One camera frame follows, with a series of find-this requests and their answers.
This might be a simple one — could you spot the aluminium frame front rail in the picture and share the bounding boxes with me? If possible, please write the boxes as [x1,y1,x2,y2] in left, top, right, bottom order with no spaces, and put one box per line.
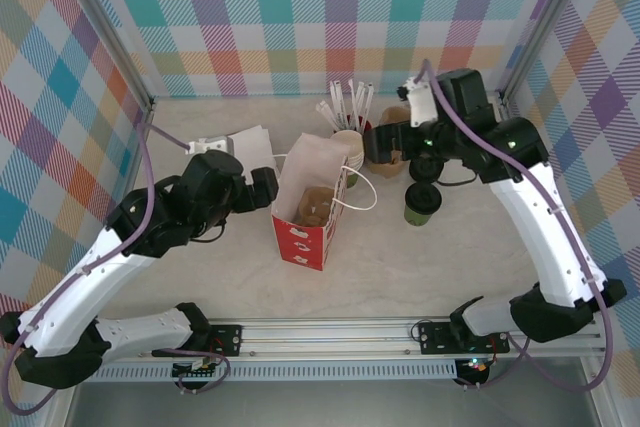
[57,316,606,361]

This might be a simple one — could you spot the thin black right gripper cable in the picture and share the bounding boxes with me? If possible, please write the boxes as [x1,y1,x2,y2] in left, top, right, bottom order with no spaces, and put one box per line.
[437,166,481,187]

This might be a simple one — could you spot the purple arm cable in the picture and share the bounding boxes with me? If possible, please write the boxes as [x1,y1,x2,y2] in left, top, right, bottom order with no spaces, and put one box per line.
[2,122,231,416]
[422,59,616,392]

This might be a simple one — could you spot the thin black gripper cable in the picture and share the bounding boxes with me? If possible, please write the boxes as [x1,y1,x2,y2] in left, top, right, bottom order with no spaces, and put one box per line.
[192,214,231,244]
[437,166,481,187]

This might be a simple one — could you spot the aluminium frame post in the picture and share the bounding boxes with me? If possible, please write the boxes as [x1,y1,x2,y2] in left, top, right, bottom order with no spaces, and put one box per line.
[59,0,156,111]
[499,0,596,101]

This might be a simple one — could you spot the white slotted cable duct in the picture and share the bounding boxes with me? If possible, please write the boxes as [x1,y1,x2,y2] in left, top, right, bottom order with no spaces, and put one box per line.
[74,364,461,383]

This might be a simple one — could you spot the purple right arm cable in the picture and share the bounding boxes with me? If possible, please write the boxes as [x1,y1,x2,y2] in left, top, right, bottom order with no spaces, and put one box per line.
[422,59,616,392]

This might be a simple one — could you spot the printed paper wrapped straw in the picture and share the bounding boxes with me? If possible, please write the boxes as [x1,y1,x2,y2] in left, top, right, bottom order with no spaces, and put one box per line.
[328,80,347,129]

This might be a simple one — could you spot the white napkin stack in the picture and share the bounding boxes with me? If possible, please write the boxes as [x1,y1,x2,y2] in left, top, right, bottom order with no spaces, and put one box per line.
[227,124,276,173]

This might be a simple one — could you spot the black plastic cup lid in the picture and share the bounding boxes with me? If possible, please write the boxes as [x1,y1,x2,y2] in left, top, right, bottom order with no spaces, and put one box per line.
[408,155,446,183]
[403,181,444,213]

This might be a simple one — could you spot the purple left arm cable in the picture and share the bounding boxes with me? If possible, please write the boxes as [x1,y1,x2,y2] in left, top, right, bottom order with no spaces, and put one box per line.
[2,122,231,416]

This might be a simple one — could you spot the small circuit board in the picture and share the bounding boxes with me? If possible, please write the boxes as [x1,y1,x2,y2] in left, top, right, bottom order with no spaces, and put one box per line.
[172,359,222,382]
[458,356,492,377]

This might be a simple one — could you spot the grey metal base panel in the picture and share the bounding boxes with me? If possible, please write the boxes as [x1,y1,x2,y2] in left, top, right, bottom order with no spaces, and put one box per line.
[47,379,619,427]

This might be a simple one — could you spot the thin black left gripper cable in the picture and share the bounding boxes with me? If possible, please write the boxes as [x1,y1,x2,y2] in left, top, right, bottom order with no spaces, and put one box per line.
[192,214,231,244]

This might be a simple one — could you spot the red straw holder cup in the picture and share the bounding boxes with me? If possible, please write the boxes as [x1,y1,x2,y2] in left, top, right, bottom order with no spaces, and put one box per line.
[332,116,374,134]

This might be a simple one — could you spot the red white paper gift bag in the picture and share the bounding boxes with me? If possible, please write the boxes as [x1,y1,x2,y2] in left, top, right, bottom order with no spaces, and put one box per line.
[270,131,379,272]

